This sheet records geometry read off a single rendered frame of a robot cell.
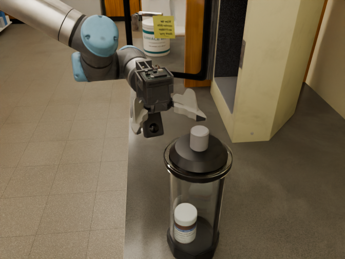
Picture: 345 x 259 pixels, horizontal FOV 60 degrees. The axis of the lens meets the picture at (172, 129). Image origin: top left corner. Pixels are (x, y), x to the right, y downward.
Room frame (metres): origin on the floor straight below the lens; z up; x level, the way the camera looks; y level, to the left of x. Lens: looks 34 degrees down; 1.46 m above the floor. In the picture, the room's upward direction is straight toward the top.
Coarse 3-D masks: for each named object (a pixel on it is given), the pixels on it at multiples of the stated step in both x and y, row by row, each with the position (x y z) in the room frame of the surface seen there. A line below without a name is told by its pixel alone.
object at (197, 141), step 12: (192, 132) 0.36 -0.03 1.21; (204, 132) 0.36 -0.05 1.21; (180, 144) 0.37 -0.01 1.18; (192, 144) 0.36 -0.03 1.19; (204, 144) 0.35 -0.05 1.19; (216, 144) 0.37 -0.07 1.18; (180, 156) 0.34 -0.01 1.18; (192, 156) 0.34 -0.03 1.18; (204, 156) 0.34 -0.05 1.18; (216, 156) 0.34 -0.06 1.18; (192, 168) 0.32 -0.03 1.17; (204, 168) 0.32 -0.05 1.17; (216, 168) 0.33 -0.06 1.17
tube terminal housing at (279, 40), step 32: (256, 0) 0.69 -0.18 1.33; (288, 0) 0.70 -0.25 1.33; (320, 0) 0.82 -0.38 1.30; (256, 32) 0.69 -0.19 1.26; (288, 32) 0.70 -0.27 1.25; (256, 64) 0.69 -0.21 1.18; (288, 64) 0.71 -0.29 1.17; (256, 96) 0.70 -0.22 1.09; (288, 96) 0.77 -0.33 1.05; (256, 128) 0.70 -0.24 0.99
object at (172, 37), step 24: (144, 0) 1.06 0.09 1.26; (168, 0) 1.04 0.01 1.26; (192, 0) 1.02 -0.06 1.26; (144, 24) 1.06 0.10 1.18; (168, 24) 1.04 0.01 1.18; (192, 24) 1.01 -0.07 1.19; (144, 48) 1.06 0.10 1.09; (168, 48) 1.04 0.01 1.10; (192, 48) 1.01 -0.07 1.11; (192, 72) 1.01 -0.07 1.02
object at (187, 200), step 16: (224, 144) 0.39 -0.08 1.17; (192, 176) 0.31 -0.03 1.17; (208, 176) 0.31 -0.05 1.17; (176, 192) 0.33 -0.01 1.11; (192, 192) 0.32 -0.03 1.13; (208, 192) 0.32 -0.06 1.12; (176, 208) 0.33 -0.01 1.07; (192, 208) 0.32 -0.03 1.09; (208, 208) 0.32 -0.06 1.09; (176, 224) 0.33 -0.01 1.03; (192, 224) 0.32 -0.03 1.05; (208, 224) 0.32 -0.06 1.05; (176, 240) 0.33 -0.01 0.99; (192, 240) 0.32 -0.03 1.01; (208, 240) 0.33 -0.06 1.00
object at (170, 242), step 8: (168, 168) 0.34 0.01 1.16; (176, 176) 0.32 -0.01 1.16; (184, 176) 0.32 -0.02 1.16; (216, 176) 0.32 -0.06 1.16; (168, 232) 0.36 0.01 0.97; (168, 240) 0.36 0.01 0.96; (216, 240) 0.35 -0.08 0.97; (176, 248) 0.33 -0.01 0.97; (176, 256) 0.33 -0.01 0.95; (184, 256) 0.32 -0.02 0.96; (192, 256) 0.31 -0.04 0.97; (200, 256) 0.32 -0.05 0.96; (208, 256) 0.32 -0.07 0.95
